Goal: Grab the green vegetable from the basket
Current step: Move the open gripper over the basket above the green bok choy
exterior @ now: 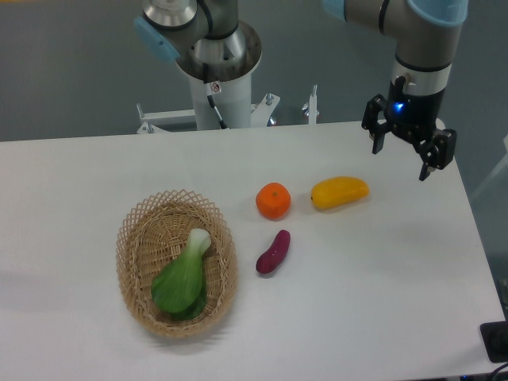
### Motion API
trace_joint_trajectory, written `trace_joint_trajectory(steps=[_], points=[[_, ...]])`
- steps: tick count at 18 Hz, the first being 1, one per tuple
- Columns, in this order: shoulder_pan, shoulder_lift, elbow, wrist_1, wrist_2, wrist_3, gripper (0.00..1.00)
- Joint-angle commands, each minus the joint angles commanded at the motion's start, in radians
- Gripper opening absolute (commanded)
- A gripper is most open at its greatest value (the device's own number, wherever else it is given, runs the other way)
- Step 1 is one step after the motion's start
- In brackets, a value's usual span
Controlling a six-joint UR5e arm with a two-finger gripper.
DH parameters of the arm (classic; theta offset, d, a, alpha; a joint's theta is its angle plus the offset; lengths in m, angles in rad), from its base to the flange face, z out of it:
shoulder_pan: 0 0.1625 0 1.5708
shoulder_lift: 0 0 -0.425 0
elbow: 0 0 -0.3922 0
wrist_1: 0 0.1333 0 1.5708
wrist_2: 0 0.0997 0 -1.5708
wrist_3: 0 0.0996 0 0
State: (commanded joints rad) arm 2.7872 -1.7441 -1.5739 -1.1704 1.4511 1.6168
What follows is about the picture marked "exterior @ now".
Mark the yellow mango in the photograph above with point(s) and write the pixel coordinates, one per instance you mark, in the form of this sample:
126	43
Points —
338	191

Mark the orange tangerine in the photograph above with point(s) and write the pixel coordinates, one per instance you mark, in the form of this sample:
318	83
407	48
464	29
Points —
273	201

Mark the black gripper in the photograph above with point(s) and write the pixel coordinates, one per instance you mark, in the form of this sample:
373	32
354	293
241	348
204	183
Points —
411	118

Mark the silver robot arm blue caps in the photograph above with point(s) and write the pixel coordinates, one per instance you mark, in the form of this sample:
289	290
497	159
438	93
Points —
426	32

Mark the black device at table edge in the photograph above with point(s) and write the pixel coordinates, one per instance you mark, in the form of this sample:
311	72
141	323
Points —
494	336

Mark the purple sweet potato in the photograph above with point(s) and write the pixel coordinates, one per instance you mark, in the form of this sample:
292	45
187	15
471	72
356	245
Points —
270	260

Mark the woven wicker basket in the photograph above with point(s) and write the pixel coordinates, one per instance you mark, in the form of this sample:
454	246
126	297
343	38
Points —
152	235

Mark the green bok choy vegetable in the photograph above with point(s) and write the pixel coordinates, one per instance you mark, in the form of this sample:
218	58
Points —
180	288

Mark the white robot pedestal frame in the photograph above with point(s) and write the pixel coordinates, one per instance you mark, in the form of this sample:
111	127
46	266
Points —
220	76

